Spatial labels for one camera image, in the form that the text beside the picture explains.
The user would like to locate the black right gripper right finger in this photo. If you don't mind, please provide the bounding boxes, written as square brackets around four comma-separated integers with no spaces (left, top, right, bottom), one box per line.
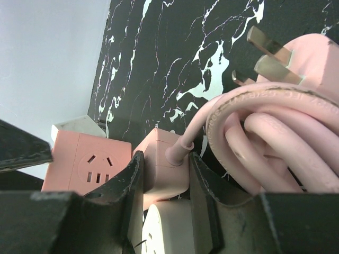
[189,153,338,253]

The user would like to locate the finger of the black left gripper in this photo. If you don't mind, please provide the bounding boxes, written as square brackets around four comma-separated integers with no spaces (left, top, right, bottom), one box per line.
[1,120,53,173]

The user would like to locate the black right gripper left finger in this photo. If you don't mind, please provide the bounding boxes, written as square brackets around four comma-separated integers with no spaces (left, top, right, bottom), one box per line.
[1,151,144,253]

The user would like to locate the white triangular power strip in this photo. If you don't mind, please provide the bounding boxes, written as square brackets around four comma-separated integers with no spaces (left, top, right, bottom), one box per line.
[141,199,195,254]

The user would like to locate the pink cube adapter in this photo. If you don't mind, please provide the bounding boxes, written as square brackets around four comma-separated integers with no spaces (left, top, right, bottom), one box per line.
[41,130,132,195]

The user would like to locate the pink power strip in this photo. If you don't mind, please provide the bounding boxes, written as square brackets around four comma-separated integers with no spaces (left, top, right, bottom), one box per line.
[132,128,194,210]

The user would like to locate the pink coiled cable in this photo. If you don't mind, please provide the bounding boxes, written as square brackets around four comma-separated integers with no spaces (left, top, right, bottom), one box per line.
[165,25,339,198]

